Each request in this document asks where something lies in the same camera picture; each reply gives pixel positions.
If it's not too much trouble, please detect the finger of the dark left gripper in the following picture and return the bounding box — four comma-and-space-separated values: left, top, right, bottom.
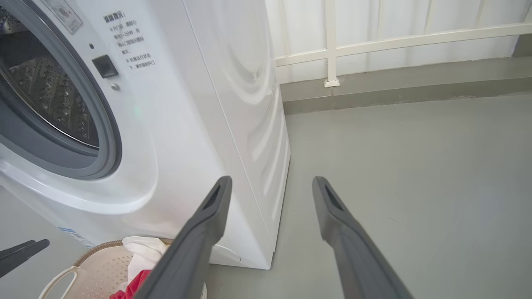
0, 240, 37, 260
0, 239, 50, 278

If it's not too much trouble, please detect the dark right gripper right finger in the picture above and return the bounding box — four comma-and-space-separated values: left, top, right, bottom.
312, 176, 414, 299

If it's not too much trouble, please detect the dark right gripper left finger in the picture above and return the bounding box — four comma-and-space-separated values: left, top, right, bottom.
135, 176, 233, 299

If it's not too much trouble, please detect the red garment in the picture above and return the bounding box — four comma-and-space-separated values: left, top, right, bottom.
110, 236, 172, 299

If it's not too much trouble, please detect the cream basket with brown rim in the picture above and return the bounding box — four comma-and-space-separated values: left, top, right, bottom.
39, 238, 208, 299

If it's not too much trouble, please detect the white front-load washing machine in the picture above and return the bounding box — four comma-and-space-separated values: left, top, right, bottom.
0, 0, 291, 270

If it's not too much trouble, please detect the round drain filter cover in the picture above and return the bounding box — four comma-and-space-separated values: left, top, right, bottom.
211, 243, 242, 265

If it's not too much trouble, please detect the blue energy label sticker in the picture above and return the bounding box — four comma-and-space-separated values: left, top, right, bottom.
57, 226, 96, 248

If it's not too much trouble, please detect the white metal railing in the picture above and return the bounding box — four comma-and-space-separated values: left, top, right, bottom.
266, 0, 532, 88

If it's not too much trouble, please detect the grey sticker beside drum opening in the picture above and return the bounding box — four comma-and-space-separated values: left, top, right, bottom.
41, 0, 83, 34

